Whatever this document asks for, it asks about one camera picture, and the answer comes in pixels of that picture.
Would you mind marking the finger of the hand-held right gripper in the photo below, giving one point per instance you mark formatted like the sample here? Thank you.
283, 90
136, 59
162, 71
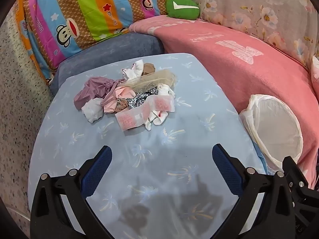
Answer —
295, 171

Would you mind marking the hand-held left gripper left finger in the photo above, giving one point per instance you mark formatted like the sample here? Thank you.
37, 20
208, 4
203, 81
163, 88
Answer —
99, 169

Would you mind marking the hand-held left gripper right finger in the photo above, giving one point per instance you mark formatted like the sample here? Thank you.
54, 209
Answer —
224, 169

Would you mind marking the white bin with plastic liner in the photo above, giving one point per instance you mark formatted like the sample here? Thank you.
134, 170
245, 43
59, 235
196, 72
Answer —
276, 119

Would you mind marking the white sock with red trim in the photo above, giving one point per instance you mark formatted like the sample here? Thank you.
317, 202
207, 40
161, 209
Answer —
157, 120

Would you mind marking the light blue palm print cover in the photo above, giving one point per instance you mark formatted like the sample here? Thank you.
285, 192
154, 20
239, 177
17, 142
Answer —
149, 142

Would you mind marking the clear packet of pink beads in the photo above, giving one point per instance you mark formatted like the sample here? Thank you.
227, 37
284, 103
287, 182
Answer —
129, 119
162, 103

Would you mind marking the plain white sock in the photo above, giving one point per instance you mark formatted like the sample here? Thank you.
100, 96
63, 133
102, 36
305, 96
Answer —
93, 110

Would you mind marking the brown patterned cloth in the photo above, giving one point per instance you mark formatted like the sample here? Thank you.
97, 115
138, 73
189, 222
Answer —
122, 105

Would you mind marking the pink cloth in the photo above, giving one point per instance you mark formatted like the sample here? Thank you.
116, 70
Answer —
117, 95

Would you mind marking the leopard print cloth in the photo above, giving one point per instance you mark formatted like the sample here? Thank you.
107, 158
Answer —
139, 100

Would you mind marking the purple cloth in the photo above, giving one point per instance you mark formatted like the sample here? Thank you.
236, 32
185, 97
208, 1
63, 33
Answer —
92, 89

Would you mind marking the small white cloth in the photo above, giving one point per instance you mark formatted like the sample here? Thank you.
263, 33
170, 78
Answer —
164, 90

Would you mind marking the pink and white pillow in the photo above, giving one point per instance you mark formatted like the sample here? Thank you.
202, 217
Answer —
315, 72

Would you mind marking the pink fleece blanket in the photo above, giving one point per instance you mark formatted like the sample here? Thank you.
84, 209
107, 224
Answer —
224, 62

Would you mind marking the blue-grey cushion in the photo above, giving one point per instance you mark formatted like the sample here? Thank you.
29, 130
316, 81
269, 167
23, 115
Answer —
112, 47

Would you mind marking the colourful monkey print pillow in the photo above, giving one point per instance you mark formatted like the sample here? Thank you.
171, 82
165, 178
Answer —
87, 10

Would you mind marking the green cushion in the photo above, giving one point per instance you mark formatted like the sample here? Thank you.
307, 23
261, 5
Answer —
182, 11

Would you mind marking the floral beige pillow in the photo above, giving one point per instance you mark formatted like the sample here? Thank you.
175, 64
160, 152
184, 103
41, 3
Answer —
249, 0

